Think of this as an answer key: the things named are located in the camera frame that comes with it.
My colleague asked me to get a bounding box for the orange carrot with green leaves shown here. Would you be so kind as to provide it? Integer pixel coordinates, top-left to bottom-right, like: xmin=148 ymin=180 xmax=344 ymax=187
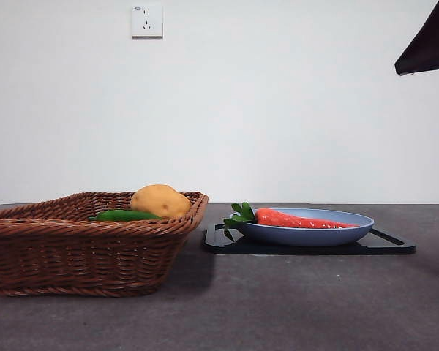
xmin=222 ymin=201 xmax=359 ymax=242

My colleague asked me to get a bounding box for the blue round plate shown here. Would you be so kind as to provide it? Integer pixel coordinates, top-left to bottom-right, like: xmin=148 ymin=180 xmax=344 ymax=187
xmin=237 ymin=208 xmax=374 ymax=246

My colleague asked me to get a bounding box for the black flat tray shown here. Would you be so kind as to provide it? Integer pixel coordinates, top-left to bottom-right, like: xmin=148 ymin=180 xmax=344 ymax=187
xmin=203 ymin=222 xmax=416 ymax=256

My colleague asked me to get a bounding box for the yellow-brown potato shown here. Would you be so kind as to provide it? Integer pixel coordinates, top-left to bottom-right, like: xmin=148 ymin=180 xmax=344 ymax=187
xmin=130 ymin=184 xmax=192 ymax=219

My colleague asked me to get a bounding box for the green pepper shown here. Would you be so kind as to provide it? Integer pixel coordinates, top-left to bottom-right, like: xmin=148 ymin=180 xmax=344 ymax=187
xmin=88 ymin=209 xmax=164 ymax=222

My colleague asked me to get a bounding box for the brown wicker basket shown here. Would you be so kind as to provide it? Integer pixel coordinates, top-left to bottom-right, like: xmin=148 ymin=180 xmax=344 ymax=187
xmin=0 ymin=191 xmax=209 ymax=298

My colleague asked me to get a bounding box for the white wall socket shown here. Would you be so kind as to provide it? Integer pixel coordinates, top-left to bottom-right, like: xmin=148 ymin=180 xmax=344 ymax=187
xmin=131 ymin=4 xmax=165 ymax=40

